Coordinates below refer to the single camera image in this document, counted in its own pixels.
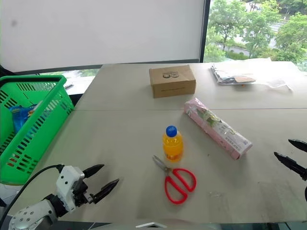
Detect stack of papers and bags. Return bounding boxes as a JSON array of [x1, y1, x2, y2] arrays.
[[210, 62, 257, 86]]

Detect clear plastic bag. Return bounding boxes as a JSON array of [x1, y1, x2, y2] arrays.
[[263, 78, 295, 93]]

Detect white object at bottom edge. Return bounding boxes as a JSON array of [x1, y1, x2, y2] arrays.
[[135, 222, 168, 229]]

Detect green plastic shopping basket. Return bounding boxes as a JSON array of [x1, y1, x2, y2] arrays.
[[0, 75, 75, 185]]

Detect white roller blind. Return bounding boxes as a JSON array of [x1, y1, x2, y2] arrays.
[[0, 0, 207, 72]]

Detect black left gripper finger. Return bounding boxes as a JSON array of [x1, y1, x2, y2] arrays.
[[92, 178, 120, 205], [83, 164, 105, 178]]

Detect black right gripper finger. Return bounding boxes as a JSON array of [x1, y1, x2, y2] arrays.
[[273, 151, 307, 178], [288, 138, 307, 153]]

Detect pink long box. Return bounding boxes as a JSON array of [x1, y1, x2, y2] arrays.
[[184, 97, 253, 161]]

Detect brown cardboard box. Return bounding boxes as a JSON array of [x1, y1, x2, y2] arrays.
[[148, 64, 197, 99]]

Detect red handled scissors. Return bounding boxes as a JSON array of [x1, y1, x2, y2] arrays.
[[152, 155, 197, 205]]

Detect black window frame post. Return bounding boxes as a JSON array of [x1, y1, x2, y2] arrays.
[[198, 0, 212, 64]]

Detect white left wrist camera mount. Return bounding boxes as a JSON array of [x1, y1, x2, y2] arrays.
[[56, 165, 85, 212]]

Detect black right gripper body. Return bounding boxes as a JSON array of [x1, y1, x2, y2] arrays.
[[301, 167, 307, 203]]

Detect orange juice bottle blue cap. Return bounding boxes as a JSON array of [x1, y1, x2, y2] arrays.
[[162, 125, 184, 163]]

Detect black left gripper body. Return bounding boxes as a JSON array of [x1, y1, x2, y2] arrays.
[[72, 176, 95, 207]]

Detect blue snack bag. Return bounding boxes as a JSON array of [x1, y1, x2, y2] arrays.
[[9, 101, 43, 135]]

